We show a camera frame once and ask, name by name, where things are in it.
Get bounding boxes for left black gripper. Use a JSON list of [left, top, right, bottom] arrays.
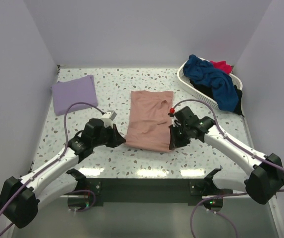
[[92, 123, 125, 148]]

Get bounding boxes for pink t shirt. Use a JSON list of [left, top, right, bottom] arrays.
[[125, 90, 174, 152]]

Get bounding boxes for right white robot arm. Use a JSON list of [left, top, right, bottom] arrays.
[[168, 106, 284, 205]]

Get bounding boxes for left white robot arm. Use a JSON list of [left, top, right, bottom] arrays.
[[0, 116, 125, 228]]

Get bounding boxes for white laundry basket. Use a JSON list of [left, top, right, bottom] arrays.
[[177, 56, 244, 110]]

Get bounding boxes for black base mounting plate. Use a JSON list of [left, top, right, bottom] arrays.
[[57, 177, 234, 211]]

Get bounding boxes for folded purple t shirt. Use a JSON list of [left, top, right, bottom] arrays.
[[51, 75, 98, 116]]

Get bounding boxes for blue t shirt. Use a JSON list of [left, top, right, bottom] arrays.
[[183, 54, 240, 112]]

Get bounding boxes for red t shirt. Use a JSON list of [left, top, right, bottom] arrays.
[[210, 61, 233, 74]]

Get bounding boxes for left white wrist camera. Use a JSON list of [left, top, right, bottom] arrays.
[[100, 110, 117, 127]]

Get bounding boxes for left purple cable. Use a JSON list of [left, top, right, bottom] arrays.
[[0, 102, 108, 238]]

